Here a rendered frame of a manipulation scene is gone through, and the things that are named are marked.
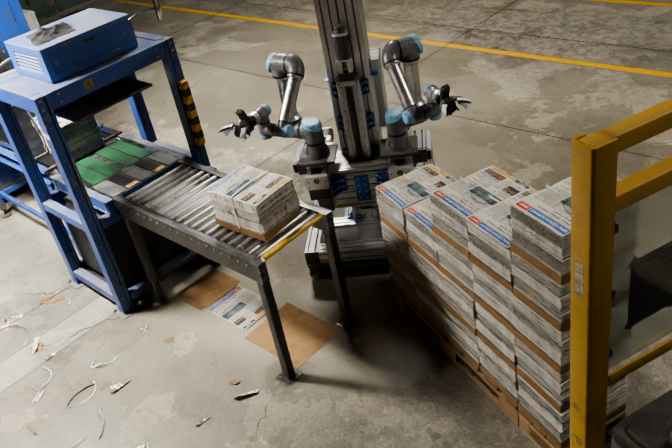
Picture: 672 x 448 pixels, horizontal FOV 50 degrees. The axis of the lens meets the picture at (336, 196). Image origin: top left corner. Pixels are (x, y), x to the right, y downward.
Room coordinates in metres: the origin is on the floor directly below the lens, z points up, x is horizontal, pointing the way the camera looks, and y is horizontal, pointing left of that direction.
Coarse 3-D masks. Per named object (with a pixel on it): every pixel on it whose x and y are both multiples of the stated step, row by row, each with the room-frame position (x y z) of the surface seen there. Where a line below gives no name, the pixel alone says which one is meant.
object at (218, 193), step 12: (240, 168) 3.46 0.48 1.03; (252, 168) 3.44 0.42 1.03; (228, 180) 3.36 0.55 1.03; (240, 180) 3.33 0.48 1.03; (216, 192) 3.26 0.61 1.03; (228, 192) 3.23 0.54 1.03; (216, 204) 3.27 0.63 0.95; (228, 204) 3.20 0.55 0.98; (216, 216) 3.30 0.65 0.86; (228, 216) 3.23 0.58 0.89
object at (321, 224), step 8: (184, 160) 4.17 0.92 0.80; (192, 168) 4.07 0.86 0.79; (200, 168) 4.02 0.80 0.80; (208, 168) 4.00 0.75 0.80; (224, 176) 3.85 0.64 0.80; (312, 208) 3.29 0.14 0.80; (320, 208) 3.27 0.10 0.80; (328, 216) 3.21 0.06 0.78; (320, 224) 3.24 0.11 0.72; (328, 224) 3.20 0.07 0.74; (328, 232) 3.20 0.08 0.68
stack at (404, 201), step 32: (384, 192) 3.26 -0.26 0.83; (416, 192) 3.20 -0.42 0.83; (384, 224) 3.30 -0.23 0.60; (416, 224) 2.96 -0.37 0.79; (416, 256) 3.00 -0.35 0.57; (448, 256) 2.71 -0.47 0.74; (416, 288) 3.06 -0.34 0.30; (448, 288) 2.72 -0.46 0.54; (480, 288) 2.48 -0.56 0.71; (416, 320) 3.12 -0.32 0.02; (448, 320) 2.76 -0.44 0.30; (480, 320) 2.51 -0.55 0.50; (512, 320) 2.27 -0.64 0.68; (448, 352) 2.80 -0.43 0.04; (480, 352) 2.52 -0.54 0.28; (512, 352) 2.28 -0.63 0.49; (480, 384) 2.55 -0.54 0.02; (512, 384) 2.29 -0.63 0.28; (512, 416) 2.30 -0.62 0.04
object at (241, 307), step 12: (240, 288) 3.76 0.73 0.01; (228, 300) 3.66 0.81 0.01; (240, 300) 3.64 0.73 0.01; (252, 300) 3.62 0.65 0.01; (216, 312) 3.57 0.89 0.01; (228, 312) 3.54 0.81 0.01; (240, 312) 3.52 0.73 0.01; (252, 312) 3.50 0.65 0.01; (264, 312) 3.47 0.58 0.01; (240, 324) 3.41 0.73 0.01; (252, 324) 3.39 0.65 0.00
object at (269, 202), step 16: (272, 176) 3.31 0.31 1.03; (256, 192) 3.18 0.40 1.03; (272, 192) 3.14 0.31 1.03; (288, 192) 3.21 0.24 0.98; (240, 208) 3.13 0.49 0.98; (256, 208) 3.05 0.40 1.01; (272, 208) 3.11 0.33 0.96; (288, 208) 3.18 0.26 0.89; (256, 224) 3.08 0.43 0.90; (272, 224) 3.09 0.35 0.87
